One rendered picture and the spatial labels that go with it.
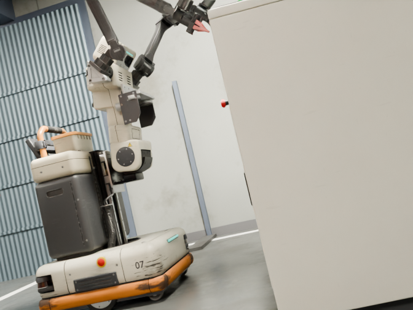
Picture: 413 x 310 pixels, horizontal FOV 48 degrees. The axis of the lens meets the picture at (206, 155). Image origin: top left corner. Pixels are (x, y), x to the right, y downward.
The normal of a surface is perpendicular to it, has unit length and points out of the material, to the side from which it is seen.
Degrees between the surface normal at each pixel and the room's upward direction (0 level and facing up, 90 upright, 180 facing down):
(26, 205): 90
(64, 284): 90
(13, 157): 90
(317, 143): 90
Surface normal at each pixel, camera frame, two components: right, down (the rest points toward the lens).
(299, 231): -0.10, -0.04
